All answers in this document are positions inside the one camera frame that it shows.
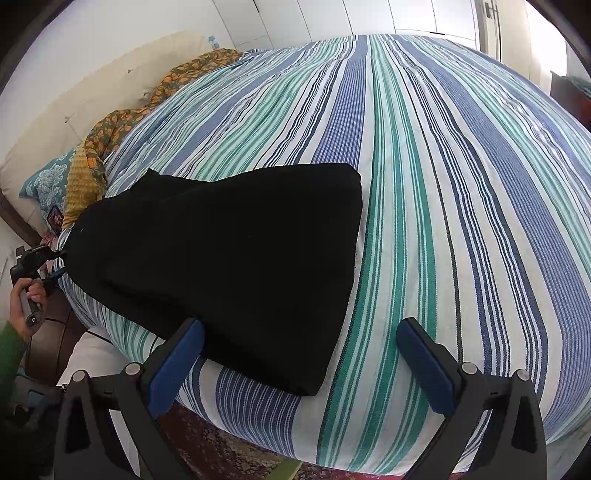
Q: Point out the striped blue green bedspread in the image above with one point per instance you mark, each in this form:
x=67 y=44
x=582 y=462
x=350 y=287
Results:
x=461 y=207

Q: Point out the green plastic object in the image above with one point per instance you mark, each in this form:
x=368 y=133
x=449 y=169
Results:
x=284 y=470

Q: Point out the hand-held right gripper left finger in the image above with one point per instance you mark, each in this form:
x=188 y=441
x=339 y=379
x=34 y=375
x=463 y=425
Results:
x=178 y=369

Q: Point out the black pants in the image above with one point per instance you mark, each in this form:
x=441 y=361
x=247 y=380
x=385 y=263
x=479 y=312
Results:
x=231 y=258

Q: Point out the dark wooden furniture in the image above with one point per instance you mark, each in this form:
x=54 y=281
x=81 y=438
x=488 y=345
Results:
x=570 y=92

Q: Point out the mustard floral blanket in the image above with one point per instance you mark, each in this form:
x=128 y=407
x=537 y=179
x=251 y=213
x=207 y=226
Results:
x=106 y=134

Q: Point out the person's left hand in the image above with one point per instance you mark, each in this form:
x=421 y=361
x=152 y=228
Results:
x=21 y=309

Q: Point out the brown wooden bed frame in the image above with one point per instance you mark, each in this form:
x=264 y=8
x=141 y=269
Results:
x=51 y=332

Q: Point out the small dark printed card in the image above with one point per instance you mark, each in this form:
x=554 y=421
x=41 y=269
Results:
x=54 y=218

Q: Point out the red patterned rug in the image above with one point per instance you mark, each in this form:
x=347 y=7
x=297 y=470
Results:
x=221 y=447

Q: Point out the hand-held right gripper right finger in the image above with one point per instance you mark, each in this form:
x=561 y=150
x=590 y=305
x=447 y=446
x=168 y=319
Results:
x=427 y=369

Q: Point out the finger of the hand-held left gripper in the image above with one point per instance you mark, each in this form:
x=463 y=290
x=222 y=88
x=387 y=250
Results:
x=54 y=253
x=55 y=275

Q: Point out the teal patterned pillow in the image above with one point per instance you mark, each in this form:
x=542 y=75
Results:
x=46 y=184

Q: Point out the beige padded headboard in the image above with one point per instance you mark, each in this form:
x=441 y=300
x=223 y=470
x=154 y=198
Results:
x=69 y=92

